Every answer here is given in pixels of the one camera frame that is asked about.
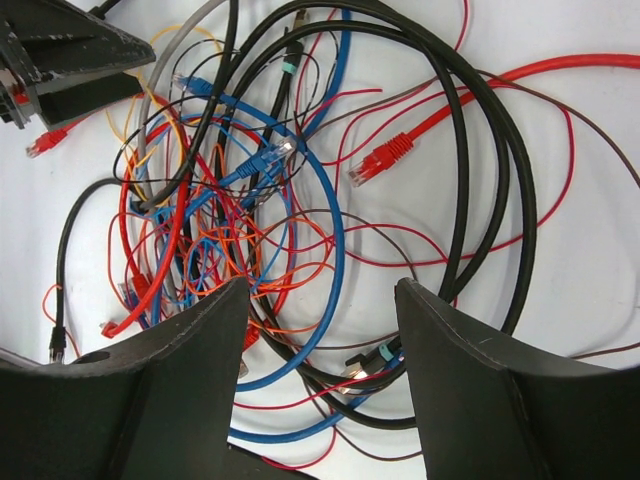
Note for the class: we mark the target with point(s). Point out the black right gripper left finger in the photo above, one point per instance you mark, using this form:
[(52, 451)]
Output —
[(154, 406)]

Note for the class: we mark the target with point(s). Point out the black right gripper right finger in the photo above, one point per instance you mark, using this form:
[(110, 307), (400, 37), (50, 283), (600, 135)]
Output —
[(489, 406)]

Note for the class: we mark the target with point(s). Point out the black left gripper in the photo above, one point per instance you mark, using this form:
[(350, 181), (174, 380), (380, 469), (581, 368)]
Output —
[(58, 39)]

